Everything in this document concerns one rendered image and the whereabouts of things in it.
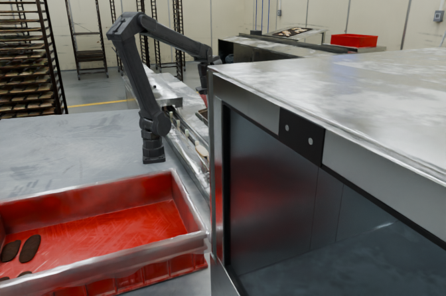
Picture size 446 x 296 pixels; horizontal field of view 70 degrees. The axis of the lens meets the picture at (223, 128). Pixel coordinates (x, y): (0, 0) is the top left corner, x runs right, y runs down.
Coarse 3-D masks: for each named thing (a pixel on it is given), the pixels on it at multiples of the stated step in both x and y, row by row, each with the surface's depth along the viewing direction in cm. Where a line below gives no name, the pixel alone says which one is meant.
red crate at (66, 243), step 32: (64, 224) 86; (96, 224) 86; (128, 224) 86; (160, 224) 86; (64, 256) 75; (96, 256) 75; (192, 256) 69; (64, 288) 60; (96, 288) 63; (128, 288) 65
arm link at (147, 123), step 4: (144, 120) 121; (148, 120) 120; (152, 120) 119; (144, 124) 121; (148, 124) 120; (144, 128) 122; (148, 128) 121; (144, 132) 121; (148, 132) 120; (152, 132) 120; (144, 136) 122; (148, 136) 121; (152, 136) 120; (156, 136) 122
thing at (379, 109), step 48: (432, 48) 53; (240, 96) 31; (288, 96) 26; (336, 96) 25; (384, 96) 25; (432, 96) 25; (288, 144) 24; (336, 144) 19; (384, 144) 17; (432, 144) 16; (384, 192) 16; (432, 192) 14; (432, 240) 14; (240, 288) 40
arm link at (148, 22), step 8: (144, 16) 102; (144, 24) 103; (152, 24) 105; (160, 24) 112; (144, 32) 108; (152, 32) 109; (160, 32) 113; (168, 32) 116; (176, 32) 119; (160, 40) 116; (168, 40) 117; (176, 40) 120; (184, 40) 124; (192, 40) 128; (184, 48) 125; (192, 48) 128; (200, 48) 131; (192, 56) 137; (200, 56) 133
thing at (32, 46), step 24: (48, 24) 315; (0, 48) 275; (24, 48) 273; (48, 48) 279; (0, 72) 290; (24, 72) 289; (48, 72) 290; (0, 96) 302; (24, 96) 302; (48, 96) 297
